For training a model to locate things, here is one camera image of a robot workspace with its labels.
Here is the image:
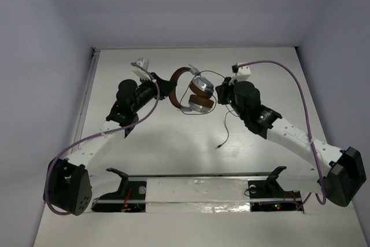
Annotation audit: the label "brown silver headphones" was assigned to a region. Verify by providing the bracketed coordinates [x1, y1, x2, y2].
[169, 65, 214, 114]

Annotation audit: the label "thin black headphone cable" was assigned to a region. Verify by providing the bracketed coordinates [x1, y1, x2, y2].
[176, 70, 241, 150]

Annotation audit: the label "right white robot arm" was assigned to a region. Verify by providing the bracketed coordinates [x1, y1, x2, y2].
[216, 78, 367, 207]

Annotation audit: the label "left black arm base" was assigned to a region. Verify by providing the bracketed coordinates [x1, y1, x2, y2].
[91, 168, 147, 213]

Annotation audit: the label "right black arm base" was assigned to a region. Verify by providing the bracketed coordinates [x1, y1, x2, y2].
[244, 166, 304, 212]

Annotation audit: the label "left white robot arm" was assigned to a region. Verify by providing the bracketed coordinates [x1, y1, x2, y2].
[43, 71, 177, 216]

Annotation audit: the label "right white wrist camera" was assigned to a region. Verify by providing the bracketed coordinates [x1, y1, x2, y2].
[229, 62, 251, 85]

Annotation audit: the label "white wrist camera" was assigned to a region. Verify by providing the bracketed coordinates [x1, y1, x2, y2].
[229, 62, 251, 85]
[131, 58, 153, 82]

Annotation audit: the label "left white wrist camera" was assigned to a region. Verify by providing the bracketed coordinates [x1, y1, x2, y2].
[131, 58, 153, 82]

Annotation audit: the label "aluminium rail left side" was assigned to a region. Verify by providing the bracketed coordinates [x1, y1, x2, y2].
[67, 47, 101, 146]

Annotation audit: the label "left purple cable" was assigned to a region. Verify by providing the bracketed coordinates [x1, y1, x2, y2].
[45, 61, 161, 216]

